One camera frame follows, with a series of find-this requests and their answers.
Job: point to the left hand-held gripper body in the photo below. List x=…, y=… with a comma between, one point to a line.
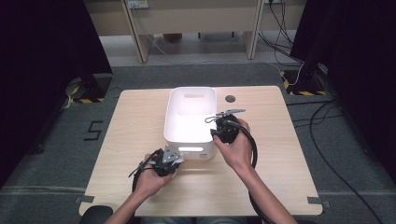
x=166, y=163

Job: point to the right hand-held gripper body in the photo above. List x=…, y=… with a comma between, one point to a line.
x=229, y=130

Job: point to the white plastic bin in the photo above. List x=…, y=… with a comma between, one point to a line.
x=190, y=124

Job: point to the person's right hand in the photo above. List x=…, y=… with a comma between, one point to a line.
x=238, y=152

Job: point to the person's left hand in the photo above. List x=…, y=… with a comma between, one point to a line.
x=149, y=183

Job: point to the stand base with striped tape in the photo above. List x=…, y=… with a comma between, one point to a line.
x=93, y=90
x=299, y=84

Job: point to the black office chair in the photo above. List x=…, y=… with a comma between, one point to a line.
x=96, y=215

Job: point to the grey floor tape piece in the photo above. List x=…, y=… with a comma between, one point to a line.
x=84, y=199
x=316, y=200

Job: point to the beige wooden desk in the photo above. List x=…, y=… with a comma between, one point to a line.
x=193, y=18

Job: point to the black curtain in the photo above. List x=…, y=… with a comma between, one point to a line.
x=367, y=62
x=37, y=62

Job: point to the white wall socket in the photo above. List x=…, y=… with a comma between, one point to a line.
x=138, y=3

